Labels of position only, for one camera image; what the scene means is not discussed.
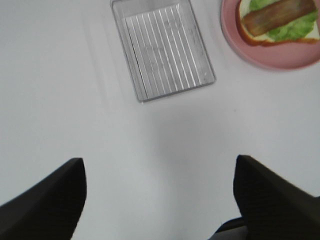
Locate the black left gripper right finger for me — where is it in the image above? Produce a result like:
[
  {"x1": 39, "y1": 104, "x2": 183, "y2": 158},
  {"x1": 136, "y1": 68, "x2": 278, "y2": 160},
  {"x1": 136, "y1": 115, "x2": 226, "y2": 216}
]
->
[{"x1": 233, "y1": 155, "x2": 320, "y2": 240}]

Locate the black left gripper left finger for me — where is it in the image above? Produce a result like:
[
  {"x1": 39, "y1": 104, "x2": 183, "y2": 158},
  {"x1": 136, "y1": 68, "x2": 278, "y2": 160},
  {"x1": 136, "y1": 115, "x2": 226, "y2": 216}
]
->
[{"x1": 0, "y1": 158, "x2": 87, "y2": 240}]

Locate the green lettuce leaf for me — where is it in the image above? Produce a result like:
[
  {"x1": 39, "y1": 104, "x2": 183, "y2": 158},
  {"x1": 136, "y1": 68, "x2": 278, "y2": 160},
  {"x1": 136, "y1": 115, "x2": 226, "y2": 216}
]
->
[{"x1": 240, "y1": 0, "x2": 320, "y2": 43}]

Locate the bacon strip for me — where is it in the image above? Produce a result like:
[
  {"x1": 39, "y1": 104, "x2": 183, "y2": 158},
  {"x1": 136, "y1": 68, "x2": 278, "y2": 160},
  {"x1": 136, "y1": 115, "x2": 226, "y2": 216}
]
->
[{"x1": 242, "y1": 0, "x2": 317, "y2": 37}]

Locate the bread slice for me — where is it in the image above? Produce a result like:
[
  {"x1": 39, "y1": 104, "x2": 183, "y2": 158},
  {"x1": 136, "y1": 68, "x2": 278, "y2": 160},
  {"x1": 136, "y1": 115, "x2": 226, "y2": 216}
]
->
[{"x1": 235, "y1": 0, "x2": 320, "y2": 47}]

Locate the pink round plate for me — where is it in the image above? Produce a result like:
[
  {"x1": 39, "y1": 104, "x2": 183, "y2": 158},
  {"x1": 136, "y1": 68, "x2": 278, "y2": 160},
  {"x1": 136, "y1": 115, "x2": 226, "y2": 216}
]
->
[{"x1": 220, "y1": 0, "x2": 320, "y2": 71}]

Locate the left clear plastic tray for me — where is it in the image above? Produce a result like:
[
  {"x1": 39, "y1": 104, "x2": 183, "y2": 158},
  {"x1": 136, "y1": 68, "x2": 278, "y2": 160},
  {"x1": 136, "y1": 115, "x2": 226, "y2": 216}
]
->
[{"x1": 110, "y1": 0, "x2": 216, "y2": 103}]

